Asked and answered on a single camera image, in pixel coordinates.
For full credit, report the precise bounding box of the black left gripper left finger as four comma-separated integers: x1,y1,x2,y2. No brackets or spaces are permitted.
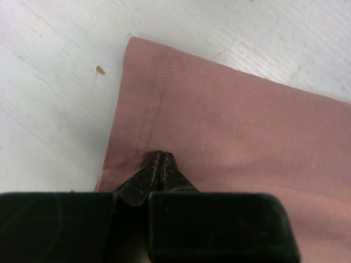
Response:
1,151,162,262

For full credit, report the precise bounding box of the dusty pink t shirt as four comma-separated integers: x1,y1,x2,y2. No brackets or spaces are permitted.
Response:
95,37,350,262

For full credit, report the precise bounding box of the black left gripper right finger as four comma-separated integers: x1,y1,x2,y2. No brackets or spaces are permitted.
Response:
148,152,301,262

